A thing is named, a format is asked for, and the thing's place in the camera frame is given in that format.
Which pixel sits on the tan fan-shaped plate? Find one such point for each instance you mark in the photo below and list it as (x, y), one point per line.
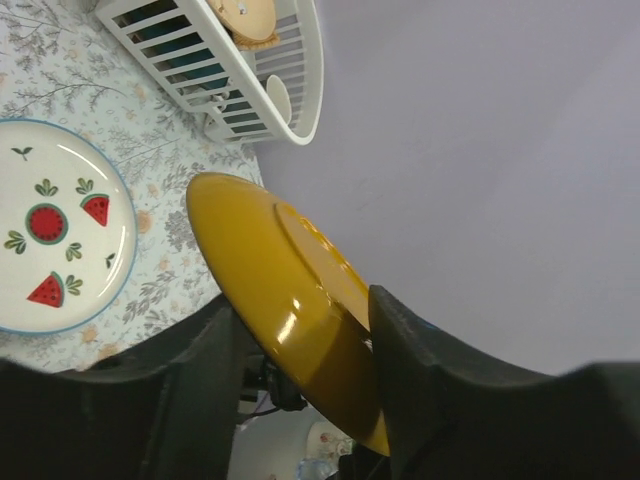
(243, 42)

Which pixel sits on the white cup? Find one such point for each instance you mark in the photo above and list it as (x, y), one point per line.
(277, 92)

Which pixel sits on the floral table mat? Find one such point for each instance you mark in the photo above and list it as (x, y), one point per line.
(59, 64)

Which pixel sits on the dark teal dish in basket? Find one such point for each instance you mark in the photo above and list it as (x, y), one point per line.
(191, 55)

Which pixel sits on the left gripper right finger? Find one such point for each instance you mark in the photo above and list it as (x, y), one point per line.
(455, 412)

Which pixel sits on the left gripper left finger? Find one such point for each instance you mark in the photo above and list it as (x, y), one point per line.
(163, 409)

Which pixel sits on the white plastic slatted basket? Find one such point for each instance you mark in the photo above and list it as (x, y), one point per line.
(298, 59)

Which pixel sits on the beige floral round plate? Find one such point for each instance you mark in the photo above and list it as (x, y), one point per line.
(253, 19)

